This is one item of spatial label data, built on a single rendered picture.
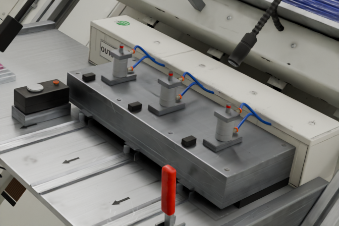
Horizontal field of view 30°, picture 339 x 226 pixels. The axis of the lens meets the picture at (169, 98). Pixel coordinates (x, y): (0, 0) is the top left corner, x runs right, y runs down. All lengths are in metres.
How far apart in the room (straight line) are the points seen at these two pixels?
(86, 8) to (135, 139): 2.74
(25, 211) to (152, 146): 2.36
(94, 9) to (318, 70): 2.70
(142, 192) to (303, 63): 0.30
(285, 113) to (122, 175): 0.24
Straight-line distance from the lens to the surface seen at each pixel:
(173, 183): 0.67
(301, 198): 0.84
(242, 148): 0.82
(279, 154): 0.83
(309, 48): 0.95
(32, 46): 1.22
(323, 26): 0.93
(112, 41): 1.10
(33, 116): 0.95
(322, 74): 0.92
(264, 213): 0.79
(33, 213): 3.15
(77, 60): 1.17
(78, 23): 3.56
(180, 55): 1.03
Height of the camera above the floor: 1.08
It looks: 6 degrees up
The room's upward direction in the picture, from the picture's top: 36 degrees clockwise
